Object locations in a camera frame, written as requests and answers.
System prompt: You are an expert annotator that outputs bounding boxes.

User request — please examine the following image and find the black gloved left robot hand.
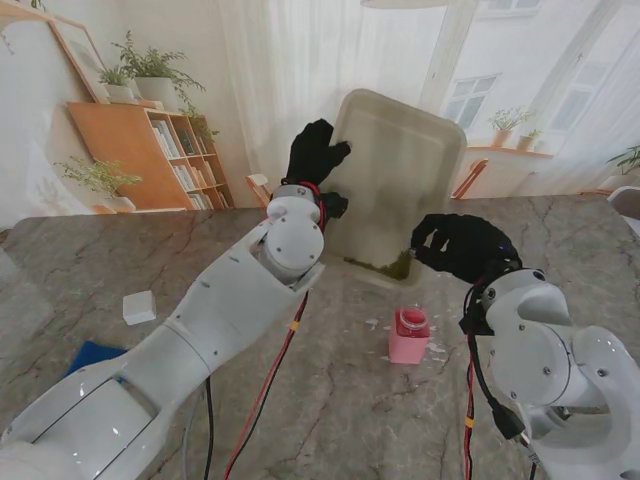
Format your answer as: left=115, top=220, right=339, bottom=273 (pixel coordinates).
left=282, top=118, right=353, bottom=189

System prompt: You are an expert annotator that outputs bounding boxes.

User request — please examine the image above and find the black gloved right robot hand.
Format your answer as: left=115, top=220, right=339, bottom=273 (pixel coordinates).
left=409, top=213, right=524, bottom=286

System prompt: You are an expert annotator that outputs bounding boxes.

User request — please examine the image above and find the cream baking tray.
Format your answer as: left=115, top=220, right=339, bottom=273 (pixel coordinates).
left=324, top=88, right=469, bottom=291

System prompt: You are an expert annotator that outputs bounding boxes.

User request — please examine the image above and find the pink square jar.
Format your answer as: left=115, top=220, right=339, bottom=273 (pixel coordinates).
left=388, top=305, right=431, bottom=365

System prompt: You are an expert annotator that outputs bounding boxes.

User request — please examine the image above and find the white square jar cap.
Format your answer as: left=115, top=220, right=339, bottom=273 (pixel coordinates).
left=122, top=290, right=157, bottom=327

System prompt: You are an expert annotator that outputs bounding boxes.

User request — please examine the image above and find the blue plastic scraper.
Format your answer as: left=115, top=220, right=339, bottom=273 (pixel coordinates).
left=67, top=340, right=129, bottom=377

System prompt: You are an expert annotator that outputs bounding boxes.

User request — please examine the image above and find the printed room scene backdrop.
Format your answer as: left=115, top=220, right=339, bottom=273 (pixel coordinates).
left=0, top=0, right=640, bottom=221

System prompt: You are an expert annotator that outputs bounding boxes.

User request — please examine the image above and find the red and black right arm cable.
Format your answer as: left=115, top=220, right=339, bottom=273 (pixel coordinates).
left=459, top=282, right=544, bottom=480

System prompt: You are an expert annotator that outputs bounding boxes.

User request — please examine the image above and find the red and black arm cable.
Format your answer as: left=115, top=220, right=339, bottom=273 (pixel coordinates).
left=182, top=182, right=350, bottom=480
left=459, top=282, right=544, bottom=480

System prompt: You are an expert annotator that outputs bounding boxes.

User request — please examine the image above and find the red and black left arm cable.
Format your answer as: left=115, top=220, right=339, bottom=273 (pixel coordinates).
left=182, top=182, right=350, bottom=480

